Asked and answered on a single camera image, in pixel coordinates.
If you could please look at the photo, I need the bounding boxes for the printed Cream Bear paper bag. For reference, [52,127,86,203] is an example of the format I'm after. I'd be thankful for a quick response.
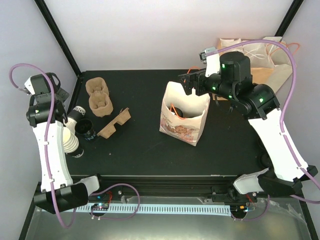
[159,81,211,146]

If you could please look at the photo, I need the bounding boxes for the black paper cup stack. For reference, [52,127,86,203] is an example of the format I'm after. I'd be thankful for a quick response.
[71,118,98,159]

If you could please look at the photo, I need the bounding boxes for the stack of white paper cups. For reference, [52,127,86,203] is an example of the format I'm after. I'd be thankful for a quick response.
[62,127,79,154]

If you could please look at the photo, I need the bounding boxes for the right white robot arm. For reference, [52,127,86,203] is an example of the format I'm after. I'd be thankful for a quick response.
[179,51,318,202]

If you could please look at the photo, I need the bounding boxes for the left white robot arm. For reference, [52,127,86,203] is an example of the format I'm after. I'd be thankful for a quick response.
[24,72,108,214]

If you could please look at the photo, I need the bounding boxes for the extra black coffee lid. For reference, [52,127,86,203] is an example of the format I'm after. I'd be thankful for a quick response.
[257,138,272,168]

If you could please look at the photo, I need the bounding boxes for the left orange paper bag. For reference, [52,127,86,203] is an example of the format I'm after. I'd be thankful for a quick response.
[217,38,243,52]

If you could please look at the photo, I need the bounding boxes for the orange paper bag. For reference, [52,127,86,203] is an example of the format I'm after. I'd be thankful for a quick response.
[217,38,243,52]
[243,42,275,84]

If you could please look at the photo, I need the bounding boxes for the back-left pulp cup carrier stack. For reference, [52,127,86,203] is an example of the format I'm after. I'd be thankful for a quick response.
[85,77,114,117]

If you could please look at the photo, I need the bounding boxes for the middle orange paper bag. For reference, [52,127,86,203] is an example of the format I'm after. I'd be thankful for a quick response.
[243,42,275,84]

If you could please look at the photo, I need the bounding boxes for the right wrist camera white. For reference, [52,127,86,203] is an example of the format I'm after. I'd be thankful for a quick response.
[199,46,220,78]

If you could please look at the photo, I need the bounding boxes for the white bag orange handles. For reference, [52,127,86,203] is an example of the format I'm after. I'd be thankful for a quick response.
[262,43,293,93]

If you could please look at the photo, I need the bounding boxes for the left black frame post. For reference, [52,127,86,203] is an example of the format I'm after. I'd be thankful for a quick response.
[34,0,82,77]

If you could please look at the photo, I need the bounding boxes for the black frame post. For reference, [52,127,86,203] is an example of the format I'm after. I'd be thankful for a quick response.
[274,0,304,37]
[34,0,82,77]

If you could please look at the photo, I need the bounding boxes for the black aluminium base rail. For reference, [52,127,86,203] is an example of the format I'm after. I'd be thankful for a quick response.
[37,174,303,203]

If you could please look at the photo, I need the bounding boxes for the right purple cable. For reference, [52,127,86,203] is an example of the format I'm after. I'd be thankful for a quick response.
[216,39,320,204]

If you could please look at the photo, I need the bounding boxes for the right black frame post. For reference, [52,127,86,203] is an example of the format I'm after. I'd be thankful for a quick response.
[274,0,304,37]

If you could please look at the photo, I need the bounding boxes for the light blue cable duct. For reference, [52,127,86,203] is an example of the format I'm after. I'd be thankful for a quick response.
[76,203,231,217]

